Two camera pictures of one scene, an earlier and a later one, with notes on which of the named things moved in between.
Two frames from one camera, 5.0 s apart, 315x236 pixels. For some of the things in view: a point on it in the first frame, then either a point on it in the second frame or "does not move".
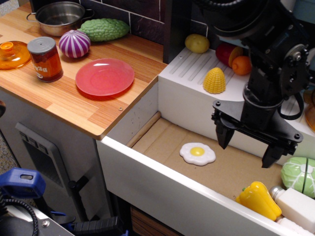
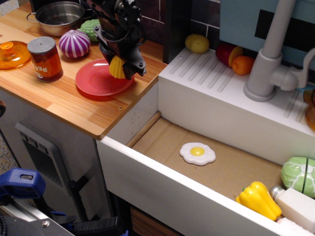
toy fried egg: x=197 y=154 does not move
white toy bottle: x=295 y=206 does not move
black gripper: x=281 y=136 → x=127 y=51
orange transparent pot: x=309 y=97 does not move
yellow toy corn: x=214 y=81 → x=116 y=68
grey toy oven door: x=41 y=154 does not move
